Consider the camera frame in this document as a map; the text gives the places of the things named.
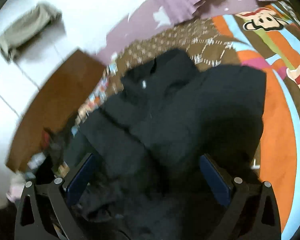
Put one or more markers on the black jacket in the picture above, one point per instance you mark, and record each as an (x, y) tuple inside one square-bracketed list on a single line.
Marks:
[(148, 140)]

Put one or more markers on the beige cloth on wall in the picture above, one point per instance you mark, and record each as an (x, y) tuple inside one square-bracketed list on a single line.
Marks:
[(25, 28)]

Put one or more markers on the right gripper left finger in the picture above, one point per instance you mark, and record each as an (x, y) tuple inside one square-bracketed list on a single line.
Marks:
[(39, 202)]

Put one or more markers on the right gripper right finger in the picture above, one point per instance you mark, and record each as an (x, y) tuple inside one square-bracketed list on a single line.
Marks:
[(251, 210)]

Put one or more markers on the brown wooden headboard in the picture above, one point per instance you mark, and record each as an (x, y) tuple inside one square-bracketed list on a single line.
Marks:
[(59, 98)]

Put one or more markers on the dark clothes pile by bed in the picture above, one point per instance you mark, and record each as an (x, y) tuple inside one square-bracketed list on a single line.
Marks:
[(52, 147)]

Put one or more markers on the cartoon monkey bed blanket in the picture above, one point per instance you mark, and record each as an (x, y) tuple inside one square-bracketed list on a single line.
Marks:
[(266, 39)]

